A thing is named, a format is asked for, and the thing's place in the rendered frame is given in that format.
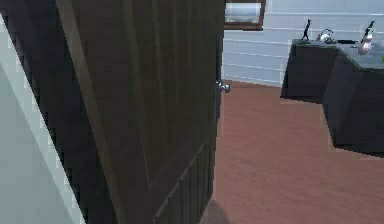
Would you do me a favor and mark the silver round door knob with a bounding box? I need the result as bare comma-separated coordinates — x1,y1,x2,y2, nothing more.
215,80,231,95

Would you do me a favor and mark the dark brown room door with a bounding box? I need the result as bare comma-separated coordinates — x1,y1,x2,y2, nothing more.
0,0,226,224

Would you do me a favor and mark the brown framed window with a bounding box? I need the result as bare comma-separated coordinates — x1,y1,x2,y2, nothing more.
223,0,267,32

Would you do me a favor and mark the black slim statue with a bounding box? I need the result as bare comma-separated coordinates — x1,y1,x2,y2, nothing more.
300,18,313,42

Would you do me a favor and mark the silver kettle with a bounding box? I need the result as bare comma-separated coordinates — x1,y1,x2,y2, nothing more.
316,28,335,44

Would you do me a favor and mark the dark grey kitchen counter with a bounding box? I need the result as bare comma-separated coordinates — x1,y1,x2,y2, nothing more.
280,38,384,158

